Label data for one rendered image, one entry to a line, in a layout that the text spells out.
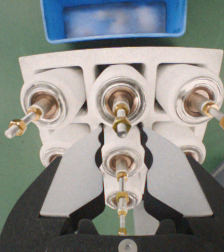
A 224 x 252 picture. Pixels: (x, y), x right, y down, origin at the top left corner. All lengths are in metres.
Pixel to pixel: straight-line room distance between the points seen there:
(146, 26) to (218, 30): 0.21
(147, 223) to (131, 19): 0.58
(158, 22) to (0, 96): 0.58
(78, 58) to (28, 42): 0.28
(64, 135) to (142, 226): 0.35
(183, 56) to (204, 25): 0.24
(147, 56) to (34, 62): 0.21
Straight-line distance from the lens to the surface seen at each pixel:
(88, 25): 0.46
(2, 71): 0.60
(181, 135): 0.28
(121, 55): 0.27
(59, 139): 0.28
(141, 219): 0.50
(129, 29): 0.46
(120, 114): 0.16
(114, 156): 0.26
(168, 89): 0.23
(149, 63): 0.28
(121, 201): 0.22
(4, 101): 0.63
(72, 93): 0.23
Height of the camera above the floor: 0.45
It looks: 62 degrees down
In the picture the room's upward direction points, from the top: 176 degrees counter-clockwise
